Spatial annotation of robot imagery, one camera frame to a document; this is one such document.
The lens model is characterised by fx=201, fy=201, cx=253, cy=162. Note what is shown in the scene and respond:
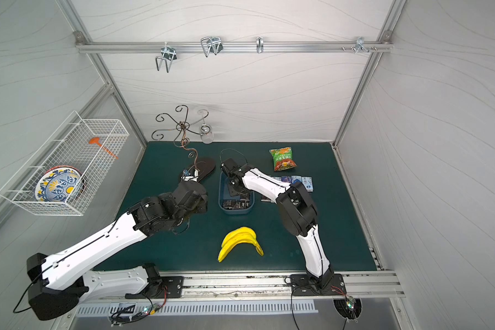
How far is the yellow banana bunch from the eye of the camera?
2.57 ft

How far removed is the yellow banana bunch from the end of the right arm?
15cm

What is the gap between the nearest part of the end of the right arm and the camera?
691 millimetres

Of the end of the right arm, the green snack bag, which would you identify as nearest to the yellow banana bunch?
the end of the right arm

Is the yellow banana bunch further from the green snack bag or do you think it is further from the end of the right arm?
the green snack bag
